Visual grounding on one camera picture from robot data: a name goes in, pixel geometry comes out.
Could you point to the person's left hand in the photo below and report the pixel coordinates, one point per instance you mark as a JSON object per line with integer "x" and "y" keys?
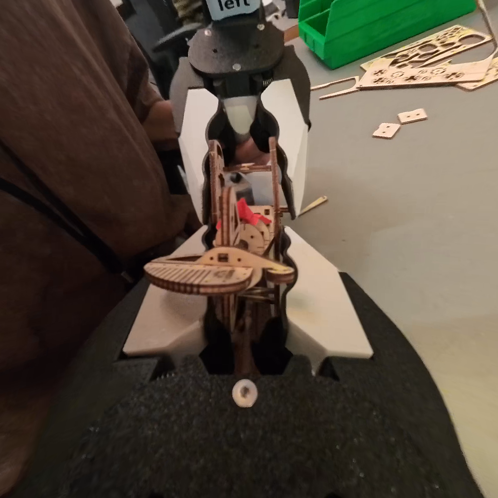
{"x": 253, "y": 151}

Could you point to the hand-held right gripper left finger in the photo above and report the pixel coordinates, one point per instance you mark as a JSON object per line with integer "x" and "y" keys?
{"x": 163, "y": 323}

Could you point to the thin wooden frame offcut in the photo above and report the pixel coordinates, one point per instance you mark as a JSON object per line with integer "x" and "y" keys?
{"x": 485, "y": 17}

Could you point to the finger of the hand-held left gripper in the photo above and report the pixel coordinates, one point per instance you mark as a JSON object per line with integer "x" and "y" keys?
{"x": 293, "y": 132}
{"x": 192, "y": 128}

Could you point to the grey desk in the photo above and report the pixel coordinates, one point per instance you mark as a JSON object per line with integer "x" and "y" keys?
{"x": 389, "y": 233}

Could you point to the small square wooden piece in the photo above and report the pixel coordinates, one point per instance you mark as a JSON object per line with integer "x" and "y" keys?
{"x": 412, "y": 116}
{"x": 386, "y": 130}

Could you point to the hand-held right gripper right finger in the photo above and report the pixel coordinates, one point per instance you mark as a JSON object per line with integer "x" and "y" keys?
{"x": 330, "y": 315}

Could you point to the pointed wooden stick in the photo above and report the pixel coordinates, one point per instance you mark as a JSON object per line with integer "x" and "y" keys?
{"x": 313, "y": 205}

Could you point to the green plastic bin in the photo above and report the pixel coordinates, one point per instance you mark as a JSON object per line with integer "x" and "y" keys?
{"x": 350, "y": 46}

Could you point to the person's left forearm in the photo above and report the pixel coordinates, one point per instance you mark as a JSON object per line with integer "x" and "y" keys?
{"x": 163, "y": 124}

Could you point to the wooden parts sheet with prongs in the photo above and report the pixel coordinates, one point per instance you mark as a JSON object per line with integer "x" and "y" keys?
{"x": 381, "y": 77}

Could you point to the wooden model airplane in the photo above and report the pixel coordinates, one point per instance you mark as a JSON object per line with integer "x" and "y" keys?
{"x": 218, "y": 260}

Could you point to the narrow wooden parts sheet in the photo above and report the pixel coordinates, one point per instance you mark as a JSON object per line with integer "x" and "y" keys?
{"x": 482, "y": 79}

